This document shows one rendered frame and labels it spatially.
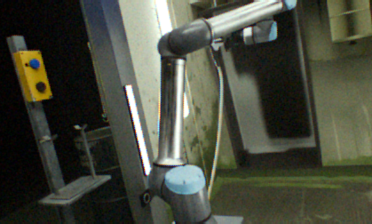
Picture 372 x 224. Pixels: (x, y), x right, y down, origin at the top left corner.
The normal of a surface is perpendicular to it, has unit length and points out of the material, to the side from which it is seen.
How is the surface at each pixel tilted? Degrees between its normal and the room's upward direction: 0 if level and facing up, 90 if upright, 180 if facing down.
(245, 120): 101
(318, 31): 90
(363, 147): 57
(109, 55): 90
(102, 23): 90
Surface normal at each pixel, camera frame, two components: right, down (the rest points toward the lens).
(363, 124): -0.47, -0.35
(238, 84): -0.36, 0.40
